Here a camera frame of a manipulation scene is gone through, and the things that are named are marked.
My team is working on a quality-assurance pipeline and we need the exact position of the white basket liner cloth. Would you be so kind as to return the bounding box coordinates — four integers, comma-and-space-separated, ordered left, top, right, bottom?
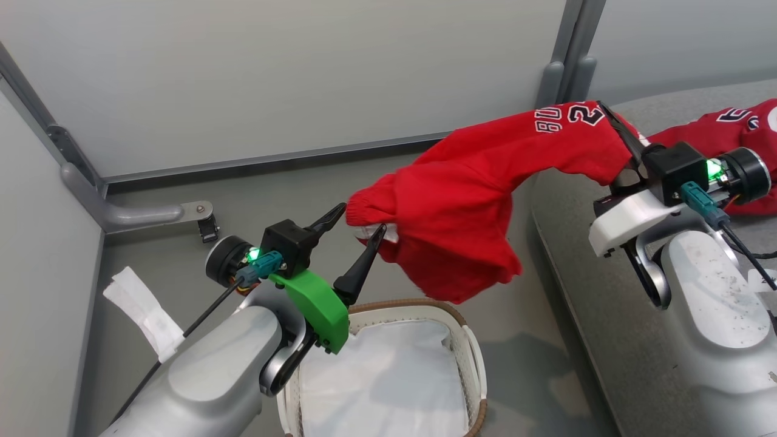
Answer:
297, 319, 472, 437

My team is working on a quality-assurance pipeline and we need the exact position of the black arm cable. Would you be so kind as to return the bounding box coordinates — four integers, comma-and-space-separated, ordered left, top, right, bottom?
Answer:
719, 222, 777, 291
109, 276, 249, 425

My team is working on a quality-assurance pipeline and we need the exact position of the grey partition foot bar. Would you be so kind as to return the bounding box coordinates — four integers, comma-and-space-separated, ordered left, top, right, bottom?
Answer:
59, 163, 214, 235

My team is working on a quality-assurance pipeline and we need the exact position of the teal cable connector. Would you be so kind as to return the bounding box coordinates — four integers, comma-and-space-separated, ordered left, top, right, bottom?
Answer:
680, 181, 731, 231
236, 250, 285, 288

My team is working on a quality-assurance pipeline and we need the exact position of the teal right cable connector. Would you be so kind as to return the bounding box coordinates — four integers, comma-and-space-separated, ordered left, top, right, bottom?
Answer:
680, 181, 731, 231

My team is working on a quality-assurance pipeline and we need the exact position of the grey partition bottom rail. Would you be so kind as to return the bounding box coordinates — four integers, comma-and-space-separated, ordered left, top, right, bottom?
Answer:
103, 132, 453, 185

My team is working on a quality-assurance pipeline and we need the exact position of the white tape strip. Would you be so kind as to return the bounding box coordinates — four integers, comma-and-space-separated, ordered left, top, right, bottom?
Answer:
103, 266, 185, 363

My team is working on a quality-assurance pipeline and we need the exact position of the grey partition corner post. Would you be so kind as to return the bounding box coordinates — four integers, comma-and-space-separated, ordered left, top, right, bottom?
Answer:
0, 42, 108, 196

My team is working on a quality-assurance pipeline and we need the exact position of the grey partition double post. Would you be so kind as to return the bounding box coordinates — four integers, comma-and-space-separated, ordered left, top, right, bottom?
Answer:
555, 0, 608, 67

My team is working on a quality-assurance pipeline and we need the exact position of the teal left cable connector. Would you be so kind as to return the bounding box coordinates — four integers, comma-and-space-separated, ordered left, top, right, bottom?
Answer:
236, 250, 285, 288

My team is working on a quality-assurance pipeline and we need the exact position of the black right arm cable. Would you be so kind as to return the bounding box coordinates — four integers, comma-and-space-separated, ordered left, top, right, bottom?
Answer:
719, 222, 777, 291

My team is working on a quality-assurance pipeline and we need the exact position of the white woven-rim laundry basket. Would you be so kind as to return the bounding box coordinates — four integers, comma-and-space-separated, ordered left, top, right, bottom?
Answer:
276, 297, 489, 437

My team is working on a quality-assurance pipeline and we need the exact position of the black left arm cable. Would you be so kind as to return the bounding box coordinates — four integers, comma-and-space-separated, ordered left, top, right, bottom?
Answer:
109, 276, 249, 425

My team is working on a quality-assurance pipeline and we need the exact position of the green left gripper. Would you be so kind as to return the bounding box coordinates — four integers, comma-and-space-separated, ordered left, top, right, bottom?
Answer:
268, 203, 388, 354

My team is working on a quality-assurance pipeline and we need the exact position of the red lettered jacket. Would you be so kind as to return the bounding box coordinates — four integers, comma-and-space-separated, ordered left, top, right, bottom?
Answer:
346, 99, 777, 304

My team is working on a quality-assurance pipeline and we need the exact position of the grey partition post foot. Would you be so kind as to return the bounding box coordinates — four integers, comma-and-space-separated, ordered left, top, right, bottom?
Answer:
568, 56, 599, 104
535, 61, 569, 111

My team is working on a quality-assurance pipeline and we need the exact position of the grey fabric sofa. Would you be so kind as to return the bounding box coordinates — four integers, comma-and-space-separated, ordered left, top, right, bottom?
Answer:
531, 79, 777, 437

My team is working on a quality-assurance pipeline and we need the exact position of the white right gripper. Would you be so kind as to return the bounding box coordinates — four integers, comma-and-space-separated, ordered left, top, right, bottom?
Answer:
589, 102, 687, 259

